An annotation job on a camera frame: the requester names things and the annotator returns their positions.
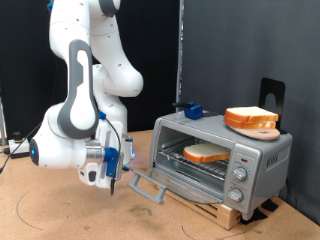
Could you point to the white box with black button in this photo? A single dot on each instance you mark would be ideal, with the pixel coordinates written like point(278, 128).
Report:
point(16, 146)

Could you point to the silver oven knob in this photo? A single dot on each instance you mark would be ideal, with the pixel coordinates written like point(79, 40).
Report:
point(235, 195)
point(240, 174)

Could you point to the round wooden board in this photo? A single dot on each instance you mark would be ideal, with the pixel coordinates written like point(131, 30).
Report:
point(263, 135)

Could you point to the thin metal bar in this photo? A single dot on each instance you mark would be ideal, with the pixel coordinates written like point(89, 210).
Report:
point(2, 123)

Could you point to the gray backdrop curtain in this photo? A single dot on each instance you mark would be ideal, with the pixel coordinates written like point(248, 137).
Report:
point(283, 40)

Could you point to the silver toaster oven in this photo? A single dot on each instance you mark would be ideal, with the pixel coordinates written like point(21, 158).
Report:
point(260, 156)

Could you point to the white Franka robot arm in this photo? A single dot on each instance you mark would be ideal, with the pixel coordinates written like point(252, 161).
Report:
point(76, 110)

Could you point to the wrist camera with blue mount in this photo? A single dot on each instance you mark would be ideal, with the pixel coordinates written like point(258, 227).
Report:
point(111, 161)

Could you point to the aluminium vertical frame pole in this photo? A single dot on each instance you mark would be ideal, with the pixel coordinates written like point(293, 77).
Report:
point(180, 50)

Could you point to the slotted wooden block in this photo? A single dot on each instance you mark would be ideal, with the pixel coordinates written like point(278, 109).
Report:
point(230, 216)

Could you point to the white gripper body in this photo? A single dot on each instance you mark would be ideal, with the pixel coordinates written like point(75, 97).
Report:
point(108, 133)

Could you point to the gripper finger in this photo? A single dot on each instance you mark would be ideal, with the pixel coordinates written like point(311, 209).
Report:
point(127, 168)
point(128, 138)

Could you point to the black backdrop curtain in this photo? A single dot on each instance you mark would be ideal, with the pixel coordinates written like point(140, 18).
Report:
point(20, 50)

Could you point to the black metal bookend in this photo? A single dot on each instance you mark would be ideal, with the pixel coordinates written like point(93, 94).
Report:
point(273, 86)

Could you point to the black tape patch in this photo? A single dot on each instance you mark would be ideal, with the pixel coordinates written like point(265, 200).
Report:
point(253, 217)
point(270, 205)

